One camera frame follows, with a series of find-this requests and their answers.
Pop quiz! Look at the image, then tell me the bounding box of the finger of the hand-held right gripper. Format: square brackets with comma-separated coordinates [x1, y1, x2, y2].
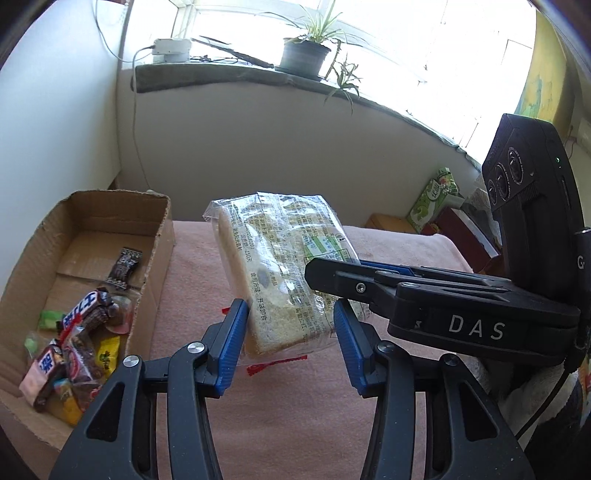
[360, 260, 511, 286]
[305, 257, 511, 320]

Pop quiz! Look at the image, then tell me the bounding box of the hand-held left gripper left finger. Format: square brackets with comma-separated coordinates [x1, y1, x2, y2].
[48, 298, 250, 480]

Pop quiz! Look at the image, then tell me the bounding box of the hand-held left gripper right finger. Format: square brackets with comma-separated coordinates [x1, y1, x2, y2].
[333, 300, 536, 480]

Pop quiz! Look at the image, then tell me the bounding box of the sliced bread loaf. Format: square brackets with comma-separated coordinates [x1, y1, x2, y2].
[203, 193, 370, 358]

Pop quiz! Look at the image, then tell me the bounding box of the small black snack packet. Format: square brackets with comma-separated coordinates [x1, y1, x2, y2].
[106, 248, 144, 291]

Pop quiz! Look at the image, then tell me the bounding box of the small chocolate bar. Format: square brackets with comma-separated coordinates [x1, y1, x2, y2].
[60, 288, 121, 330]

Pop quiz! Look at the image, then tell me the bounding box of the clear packet dark snack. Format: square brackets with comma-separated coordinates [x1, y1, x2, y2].
[60, 325, 105, 384]

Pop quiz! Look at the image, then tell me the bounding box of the round green candy clear wrapper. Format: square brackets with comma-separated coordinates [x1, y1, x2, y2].
[38, 311, 68, 330]

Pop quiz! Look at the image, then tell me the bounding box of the brown cardboard box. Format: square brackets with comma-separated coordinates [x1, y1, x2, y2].
[0, 190, 176, 450]

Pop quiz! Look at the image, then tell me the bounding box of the large chocolate bar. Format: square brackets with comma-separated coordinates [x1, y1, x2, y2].
[28, 344, 68, 414]

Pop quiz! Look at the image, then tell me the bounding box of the pink candy packet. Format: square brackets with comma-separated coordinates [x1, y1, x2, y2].
[18, 364, 47, 403]

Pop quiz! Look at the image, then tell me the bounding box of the person's right hand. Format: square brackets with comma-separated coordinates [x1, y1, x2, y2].
[499, 364, 573, 416]

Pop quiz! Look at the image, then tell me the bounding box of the brown wooden box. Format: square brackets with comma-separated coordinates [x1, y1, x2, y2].
[365, 212, 414, 234]

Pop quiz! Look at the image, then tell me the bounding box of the red green snack packet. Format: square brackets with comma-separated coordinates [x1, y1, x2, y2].
[247, 355, 308, 376]

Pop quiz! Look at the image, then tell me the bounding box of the dark red box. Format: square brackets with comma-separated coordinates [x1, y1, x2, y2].
[434, 208, 502, 259]

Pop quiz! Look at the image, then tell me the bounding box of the green tissue box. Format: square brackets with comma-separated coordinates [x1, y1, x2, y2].
[406, 167, 462, 234]

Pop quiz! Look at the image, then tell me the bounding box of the pink tablecloth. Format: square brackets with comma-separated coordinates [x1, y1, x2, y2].
[139, 220, 522, 480]

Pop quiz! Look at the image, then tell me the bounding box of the yellow green candy packet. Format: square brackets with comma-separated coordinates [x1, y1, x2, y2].
[51, 378, 86, 428]

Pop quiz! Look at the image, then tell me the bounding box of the small trailing plant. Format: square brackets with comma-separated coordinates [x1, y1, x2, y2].
[323, 53, 361, 114]

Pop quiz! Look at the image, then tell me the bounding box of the potted spider plant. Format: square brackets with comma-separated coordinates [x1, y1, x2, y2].
[259, 0, 365, 77]

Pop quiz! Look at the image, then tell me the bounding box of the white power adapter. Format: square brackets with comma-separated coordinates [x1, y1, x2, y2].
[152, 38, 192, 64]

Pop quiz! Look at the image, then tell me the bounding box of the yellow green wall painting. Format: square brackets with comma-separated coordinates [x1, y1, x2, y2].
[515, 28, 568, 123]

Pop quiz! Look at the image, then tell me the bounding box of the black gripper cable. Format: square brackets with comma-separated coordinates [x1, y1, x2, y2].
[515, 364, 578, 437]

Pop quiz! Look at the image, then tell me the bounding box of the white power cable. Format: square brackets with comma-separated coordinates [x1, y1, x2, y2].
[95, 0, 155, 191]

